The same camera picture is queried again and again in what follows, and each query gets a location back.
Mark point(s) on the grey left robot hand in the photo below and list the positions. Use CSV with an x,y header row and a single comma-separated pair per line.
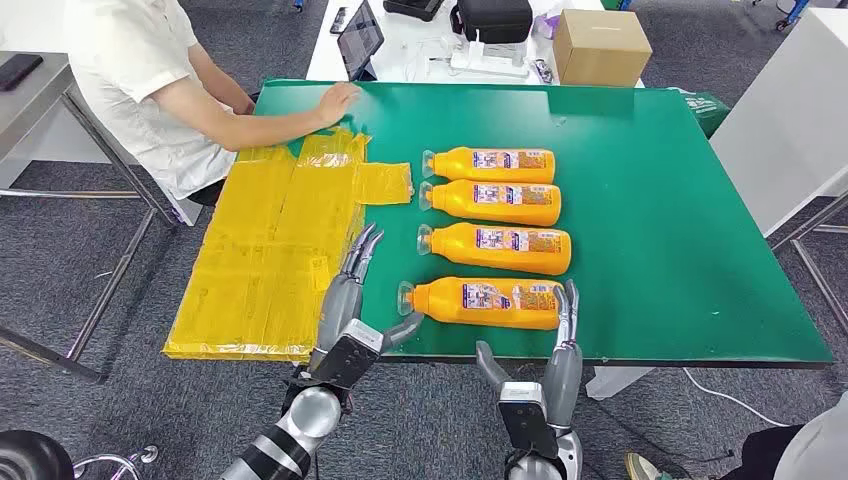
x,y
338,305

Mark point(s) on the seated person's right hand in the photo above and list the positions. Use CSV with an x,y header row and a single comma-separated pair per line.
x,y
334,102

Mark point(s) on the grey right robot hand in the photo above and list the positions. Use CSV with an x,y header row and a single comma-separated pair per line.
x,y
564,384

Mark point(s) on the orange detergent bottle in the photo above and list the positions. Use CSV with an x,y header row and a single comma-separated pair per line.
x,y
497,260
457,314
490,173
490,212

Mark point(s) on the seated person's right forearm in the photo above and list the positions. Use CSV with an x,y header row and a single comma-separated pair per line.
x,y
272,129

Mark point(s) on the white table leg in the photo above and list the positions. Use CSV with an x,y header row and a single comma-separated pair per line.
x,y
609,384

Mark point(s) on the black tablet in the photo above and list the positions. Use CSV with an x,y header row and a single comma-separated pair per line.
x,y
361,36

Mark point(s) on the black remote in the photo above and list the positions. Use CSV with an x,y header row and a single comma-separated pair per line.
x,y
338,20

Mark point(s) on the yellow taped sheet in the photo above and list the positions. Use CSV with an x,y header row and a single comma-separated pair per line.
x,y
265,265

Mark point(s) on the standing person's shoe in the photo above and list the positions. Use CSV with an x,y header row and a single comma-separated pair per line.
x,y
639,467

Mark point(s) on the black tray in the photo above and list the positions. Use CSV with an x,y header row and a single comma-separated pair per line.
x,y
414,8

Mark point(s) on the white power strip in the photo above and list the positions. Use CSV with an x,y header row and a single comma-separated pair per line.
x,y
487,64

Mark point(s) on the black carry case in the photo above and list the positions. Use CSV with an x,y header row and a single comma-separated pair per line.
x,y
493,20

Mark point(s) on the green table mat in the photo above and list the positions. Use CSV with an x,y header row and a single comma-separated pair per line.
x,y
662,232

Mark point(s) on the seated person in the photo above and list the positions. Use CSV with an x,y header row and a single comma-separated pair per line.
x,y
132,86

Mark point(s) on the small dark packet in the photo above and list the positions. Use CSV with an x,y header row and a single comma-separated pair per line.
x,y
543,69

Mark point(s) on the pale purple plastic bag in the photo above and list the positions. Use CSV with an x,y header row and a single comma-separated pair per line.
x,y
546,26

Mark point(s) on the chrome curved bar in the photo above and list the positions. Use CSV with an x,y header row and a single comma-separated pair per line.
x,y
149,454

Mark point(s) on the standing person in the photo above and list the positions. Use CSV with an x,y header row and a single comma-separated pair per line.
x,y
821,444

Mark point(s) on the brown cardboard box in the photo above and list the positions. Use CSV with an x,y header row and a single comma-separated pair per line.
x,y
599,53

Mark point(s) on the grey steel table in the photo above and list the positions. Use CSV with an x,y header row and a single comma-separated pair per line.
x,y
33,106

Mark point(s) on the black phone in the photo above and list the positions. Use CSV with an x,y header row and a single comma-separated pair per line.
x,y
18,71

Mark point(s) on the white board table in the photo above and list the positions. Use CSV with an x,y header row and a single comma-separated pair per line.
x,y
782,119

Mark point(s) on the black round object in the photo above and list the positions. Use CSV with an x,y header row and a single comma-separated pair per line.
x,y
30,460

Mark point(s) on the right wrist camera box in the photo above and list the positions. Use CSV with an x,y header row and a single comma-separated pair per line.
x,y
526,420

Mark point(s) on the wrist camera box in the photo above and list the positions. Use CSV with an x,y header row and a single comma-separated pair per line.
x,y
351,358
526,420

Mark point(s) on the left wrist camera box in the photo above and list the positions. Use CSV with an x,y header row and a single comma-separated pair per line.
x,y
351,358

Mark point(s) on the steel table frame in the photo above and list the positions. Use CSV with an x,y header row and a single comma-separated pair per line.
x,y
821,286

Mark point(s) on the blue metal frame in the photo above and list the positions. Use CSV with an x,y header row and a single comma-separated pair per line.
x,y
792,13

